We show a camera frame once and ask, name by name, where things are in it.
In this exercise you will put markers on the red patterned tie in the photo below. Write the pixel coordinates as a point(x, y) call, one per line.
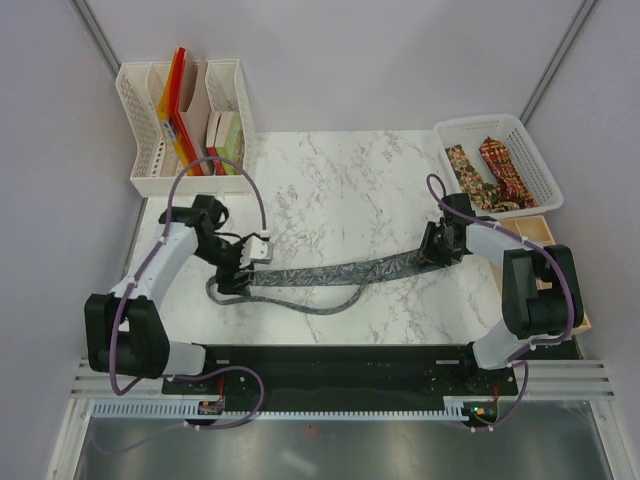
point(511, 187)

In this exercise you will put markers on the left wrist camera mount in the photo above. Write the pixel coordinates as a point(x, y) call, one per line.
point(256, 250)

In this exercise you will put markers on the white cable duct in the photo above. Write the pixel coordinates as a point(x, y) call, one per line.
point(200, 411)

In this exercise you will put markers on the red book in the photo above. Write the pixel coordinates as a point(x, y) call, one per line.
point(210, 142)

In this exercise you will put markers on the white file organizer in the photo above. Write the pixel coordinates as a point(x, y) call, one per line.
point(140, 86)

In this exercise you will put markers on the aluminium rail frame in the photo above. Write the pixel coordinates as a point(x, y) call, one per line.
point(538, 380)

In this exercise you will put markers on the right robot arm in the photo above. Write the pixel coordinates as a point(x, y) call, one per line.
point(540, 297)

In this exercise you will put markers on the blue grey floral tie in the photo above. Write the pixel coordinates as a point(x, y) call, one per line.
point(360, 273)

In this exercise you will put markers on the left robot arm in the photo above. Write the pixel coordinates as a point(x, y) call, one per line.
point(124, 330)

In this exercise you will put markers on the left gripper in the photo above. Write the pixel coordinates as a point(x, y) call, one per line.
point(226, 282)

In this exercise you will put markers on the white plastic basket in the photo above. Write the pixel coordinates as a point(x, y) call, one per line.
point(470, 132)

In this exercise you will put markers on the green book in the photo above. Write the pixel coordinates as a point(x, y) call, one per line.
point(232, 145)

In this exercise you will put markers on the orange red folder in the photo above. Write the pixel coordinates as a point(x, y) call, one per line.
point(167, 109)

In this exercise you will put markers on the beige cardboard folder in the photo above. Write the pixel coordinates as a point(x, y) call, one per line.
point(194, 106)

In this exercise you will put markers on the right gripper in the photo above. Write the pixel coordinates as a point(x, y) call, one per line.
point(427, 253)

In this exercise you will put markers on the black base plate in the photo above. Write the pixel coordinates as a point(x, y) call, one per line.
point(318, 379)

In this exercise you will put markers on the gold patterned tie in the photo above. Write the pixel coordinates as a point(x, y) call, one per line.
point(489, 197)

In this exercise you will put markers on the wooden compartment box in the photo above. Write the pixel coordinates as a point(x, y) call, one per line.
point(536, 229)

